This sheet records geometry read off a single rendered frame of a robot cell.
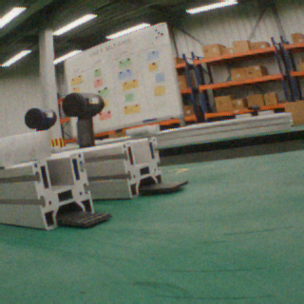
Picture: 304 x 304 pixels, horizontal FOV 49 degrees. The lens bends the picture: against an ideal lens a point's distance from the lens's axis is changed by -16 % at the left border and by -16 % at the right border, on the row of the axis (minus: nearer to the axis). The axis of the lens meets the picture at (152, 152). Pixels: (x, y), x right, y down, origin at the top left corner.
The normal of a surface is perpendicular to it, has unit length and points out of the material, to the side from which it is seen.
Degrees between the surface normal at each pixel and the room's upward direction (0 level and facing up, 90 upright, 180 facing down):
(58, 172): 90
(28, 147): 90
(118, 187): 90
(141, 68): 90
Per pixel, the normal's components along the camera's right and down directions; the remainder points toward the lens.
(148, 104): -0.57, 0.14
